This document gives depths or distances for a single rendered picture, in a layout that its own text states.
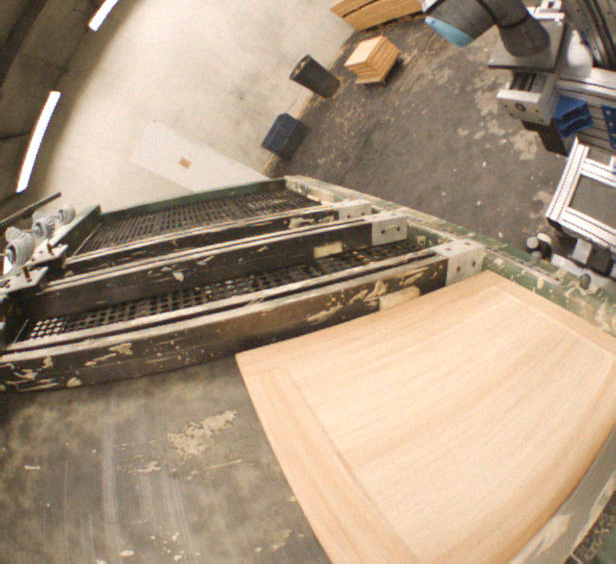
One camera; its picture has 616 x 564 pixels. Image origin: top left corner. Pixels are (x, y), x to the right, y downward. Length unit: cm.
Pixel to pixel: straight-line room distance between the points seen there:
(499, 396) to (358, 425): 19
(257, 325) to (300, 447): 21
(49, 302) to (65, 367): 32
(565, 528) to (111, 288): 86
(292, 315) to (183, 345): 17
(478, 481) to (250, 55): 577
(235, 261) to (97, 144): 524
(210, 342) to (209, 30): 556
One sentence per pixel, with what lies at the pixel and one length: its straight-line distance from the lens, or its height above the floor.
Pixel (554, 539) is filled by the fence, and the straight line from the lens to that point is 34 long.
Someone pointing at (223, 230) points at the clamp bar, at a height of 132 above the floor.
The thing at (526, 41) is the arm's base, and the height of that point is 108.
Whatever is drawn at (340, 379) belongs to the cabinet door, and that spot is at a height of 126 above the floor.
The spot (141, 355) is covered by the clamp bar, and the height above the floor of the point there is 148.
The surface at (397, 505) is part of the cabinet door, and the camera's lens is 33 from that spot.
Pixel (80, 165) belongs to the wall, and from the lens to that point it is 599.
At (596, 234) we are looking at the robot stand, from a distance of 146.
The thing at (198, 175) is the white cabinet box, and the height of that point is 112.
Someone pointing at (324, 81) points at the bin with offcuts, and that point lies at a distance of 487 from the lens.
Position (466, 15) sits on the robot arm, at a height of 123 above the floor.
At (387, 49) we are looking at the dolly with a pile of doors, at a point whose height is 26.
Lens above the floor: 154
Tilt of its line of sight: 30 degrees down
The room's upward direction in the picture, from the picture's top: 65 degrees counter-clockwise
